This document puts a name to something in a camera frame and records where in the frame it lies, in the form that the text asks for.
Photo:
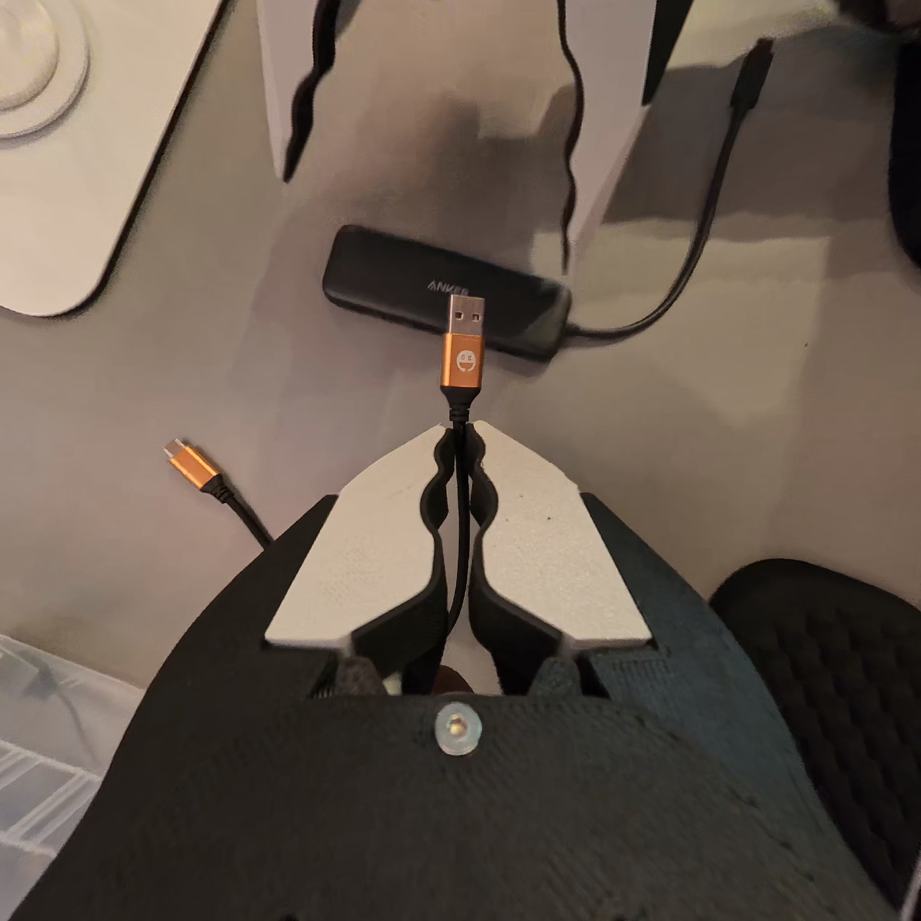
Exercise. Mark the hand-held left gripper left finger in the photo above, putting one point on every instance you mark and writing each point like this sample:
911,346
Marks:
346,576

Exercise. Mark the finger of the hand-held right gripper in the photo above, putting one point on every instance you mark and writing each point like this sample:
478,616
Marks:
281,72
626,87

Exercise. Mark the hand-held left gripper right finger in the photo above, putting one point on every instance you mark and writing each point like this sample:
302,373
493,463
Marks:
569,576

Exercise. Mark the slim black usb hub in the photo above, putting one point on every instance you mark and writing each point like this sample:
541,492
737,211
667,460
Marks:
389,274

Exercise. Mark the clear plastic bin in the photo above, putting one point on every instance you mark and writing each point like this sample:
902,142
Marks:
58,777

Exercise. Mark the white stand base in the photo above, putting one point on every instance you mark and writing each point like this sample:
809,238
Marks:
87,173

